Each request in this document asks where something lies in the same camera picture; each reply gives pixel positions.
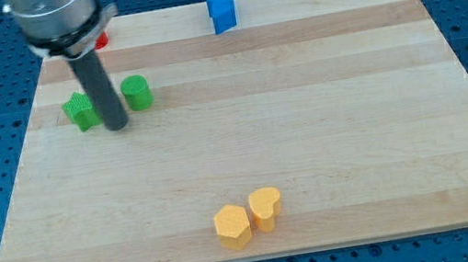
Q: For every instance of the green star block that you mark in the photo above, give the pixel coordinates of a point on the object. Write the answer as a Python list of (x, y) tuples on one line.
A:
[(79, 110)]

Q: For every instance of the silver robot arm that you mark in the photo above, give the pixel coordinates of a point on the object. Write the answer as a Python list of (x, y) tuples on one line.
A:
[(61, 28)]

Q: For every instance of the blue triangle block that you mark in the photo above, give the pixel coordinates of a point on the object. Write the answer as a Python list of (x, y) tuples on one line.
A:
[(222, 13)]

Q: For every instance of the yellow heart block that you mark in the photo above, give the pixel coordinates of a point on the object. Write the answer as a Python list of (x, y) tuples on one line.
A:
[(265, 206)]

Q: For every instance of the yellow hexagon block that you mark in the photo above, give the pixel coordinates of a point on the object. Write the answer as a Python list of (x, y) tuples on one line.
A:
[(233, 227)]

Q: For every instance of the green cylinder block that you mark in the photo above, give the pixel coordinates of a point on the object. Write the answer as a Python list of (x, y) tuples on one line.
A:
[(136, 92)]

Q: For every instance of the wooden board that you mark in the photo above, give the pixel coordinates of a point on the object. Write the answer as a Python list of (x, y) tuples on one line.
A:
[(356, 110)]

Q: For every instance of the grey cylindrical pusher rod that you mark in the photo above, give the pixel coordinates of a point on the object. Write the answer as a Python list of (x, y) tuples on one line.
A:
[(92, 76)]

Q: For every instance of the red block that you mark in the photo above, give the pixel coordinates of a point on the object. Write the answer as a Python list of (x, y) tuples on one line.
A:
[(102, 41)]

